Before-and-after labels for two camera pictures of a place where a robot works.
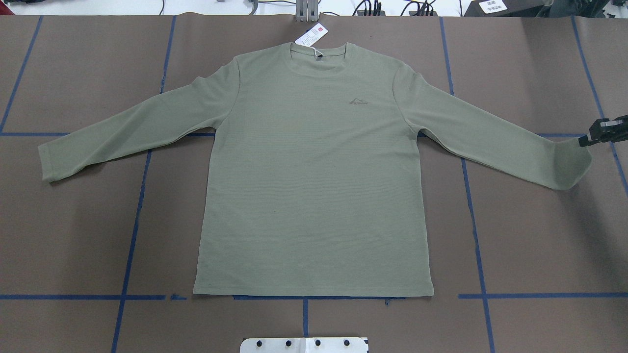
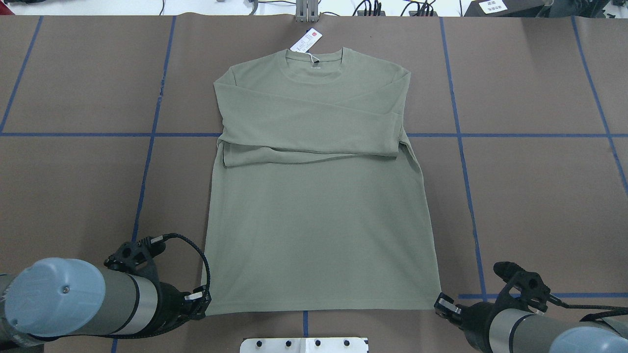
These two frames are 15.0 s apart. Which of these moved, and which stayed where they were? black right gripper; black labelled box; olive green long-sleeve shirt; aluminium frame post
Moved: black right gripper; olive green long-sleeve shirt
Stayed: aluminium frame post; black labelled box
